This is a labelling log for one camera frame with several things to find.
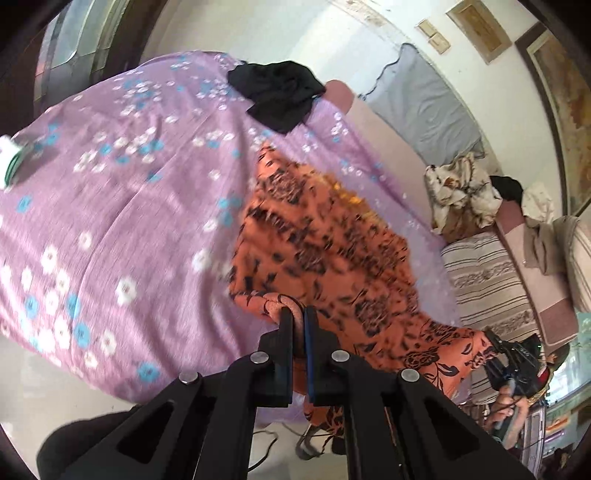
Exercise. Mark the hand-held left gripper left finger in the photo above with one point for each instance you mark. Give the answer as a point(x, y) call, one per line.
point(287, 341)

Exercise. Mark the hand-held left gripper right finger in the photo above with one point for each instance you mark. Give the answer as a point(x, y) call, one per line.
point(311, 341)

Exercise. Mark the orange black floral dress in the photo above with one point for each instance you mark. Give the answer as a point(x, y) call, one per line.
point(323, 240)

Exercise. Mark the person's right hand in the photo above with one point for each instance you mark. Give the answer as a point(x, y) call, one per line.
point(519, 417)

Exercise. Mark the pink folded quilt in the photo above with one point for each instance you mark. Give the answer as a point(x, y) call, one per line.
point(549, 300)

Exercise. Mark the striped beige pillow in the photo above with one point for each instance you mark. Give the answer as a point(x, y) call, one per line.
point(489, 277)

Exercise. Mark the pink striped pillow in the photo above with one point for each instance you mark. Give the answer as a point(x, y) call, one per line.
point(579, 258)

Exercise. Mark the beige towel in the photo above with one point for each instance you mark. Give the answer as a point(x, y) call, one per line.
point(545, 244)

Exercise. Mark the white floral cloth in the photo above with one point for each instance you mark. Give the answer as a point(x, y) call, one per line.
point(538, 201)

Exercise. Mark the black garment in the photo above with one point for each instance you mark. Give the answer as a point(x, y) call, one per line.
point(507, 188)

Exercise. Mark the cream brown floral blanket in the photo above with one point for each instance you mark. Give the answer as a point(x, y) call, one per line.
point(455, 194)

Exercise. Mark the purple floral bedsheet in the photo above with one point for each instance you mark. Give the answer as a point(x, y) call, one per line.
point(138, 207)

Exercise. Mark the pink mattress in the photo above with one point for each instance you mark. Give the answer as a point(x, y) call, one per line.
point(383, 152)

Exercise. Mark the dark cloth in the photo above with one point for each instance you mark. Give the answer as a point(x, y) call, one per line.
point(87, 438)

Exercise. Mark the crumpled black cloth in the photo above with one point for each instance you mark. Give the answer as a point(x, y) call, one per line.
point(277, 92)

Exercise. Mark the grey pillow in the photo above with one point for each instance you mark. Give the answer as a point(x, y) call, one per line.
point(425, 106)

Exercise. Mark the framed painting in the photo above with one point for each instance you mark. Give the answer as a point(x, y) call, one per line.
point(568, 101)

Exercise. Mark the small white and green object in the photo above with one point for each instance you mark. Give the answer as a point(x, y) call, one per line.
point(14, 161)

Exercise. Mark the wooden door with glass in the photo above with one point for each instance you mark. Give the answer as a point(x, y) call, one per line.
point(78, 50)

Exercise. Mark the beige light switch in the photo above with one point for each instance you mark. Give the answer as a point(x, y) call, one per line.
point(438, 44)
point(425, 27)

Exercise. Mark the framed wall panel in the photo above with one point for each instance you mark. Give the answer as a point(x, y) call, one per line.
point(480, 27)

